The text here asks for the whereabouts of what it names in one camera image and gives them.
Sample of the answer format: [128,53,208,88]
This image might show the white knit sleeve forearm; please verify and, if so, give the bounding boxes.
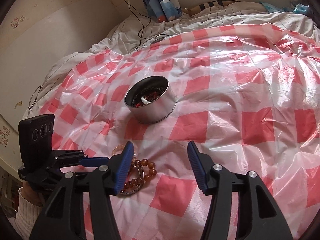
[14,187,42,239]

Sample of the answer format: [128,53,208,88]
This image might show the left hand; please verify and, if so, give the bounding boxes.
[21,181,44,206]

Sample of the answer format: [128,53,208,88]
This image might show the silver bangle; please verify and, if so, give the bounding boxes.
[119,166,145,196]

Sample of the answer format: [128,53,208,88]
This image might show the eyeglasses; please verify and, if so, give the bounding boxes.
[28,85,42,110]

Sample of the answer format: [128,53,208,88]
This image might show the round metal tin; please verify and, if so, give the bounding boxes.
[124,76,176,124]

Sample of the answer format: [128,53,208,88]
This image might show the red white checkered plastic sheet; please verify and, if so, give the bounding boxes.
[28,23,319,239]

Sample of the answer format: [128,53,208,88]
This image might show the white bed quilt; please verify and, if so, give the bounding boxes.
[25,2,319,116]

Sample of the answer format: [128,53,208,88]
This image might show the blue patterned curtain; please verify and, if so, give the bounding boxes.
[143,0,182,23]

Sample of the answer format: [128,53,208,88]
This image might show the striped pillow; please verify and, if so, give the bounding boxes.
[182,0,237,16]

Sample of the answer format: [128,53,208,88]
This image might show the blue plastic bag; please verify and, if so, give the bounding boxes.
[260,2,312,16]

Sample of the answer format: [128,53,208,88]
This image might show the pink bead bracelet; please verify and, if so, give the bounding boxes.
[111,143,137,160]

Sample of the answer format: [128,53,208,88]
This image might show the amber bead bracelet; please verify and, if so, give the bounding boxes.
[122,158,158,190]

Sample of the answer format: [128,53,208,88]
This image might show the red cord jewelry in tin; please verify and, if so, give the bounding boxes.
[131,87,164,107]

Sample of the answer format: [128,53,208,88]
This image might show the black charging cable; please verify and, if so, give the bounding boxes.
[123,0,173,51]

